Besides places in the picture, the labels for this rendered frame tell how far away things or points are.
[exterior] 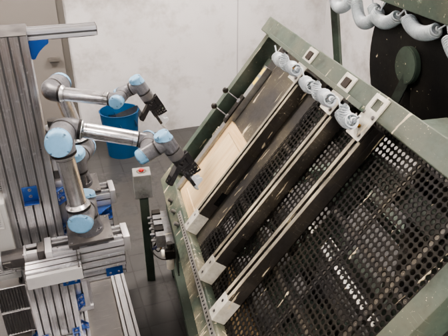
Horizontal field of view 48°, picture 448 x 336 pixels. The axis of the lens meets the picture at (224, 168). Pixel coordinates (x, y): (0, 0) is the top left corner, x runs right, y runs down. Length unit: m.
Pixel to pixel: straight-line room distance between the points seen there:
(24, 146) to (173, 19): 3.58
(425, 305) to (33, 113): 1.89
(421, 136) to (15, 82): 1.75
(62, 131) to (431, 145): 1.47
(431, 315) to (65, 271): 1.73
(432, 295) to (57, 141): 1.57
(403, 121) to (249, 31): 4.48
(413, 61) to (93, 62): 4.03
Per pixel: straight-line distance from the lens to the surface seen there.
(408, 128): 1.87
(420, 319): 1.61
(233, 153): 2.92
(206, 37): 6.07
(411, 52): 2.56
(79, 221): 2.48
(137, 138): 2.43
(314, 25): 6.61
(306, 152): 2.28
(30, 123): 2.59
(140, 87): 2.89
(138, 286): 3.93
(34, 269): 2.71
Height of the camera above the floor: 2.58
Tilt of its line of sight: 29 degrees down
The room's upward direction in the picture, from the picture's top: straight up
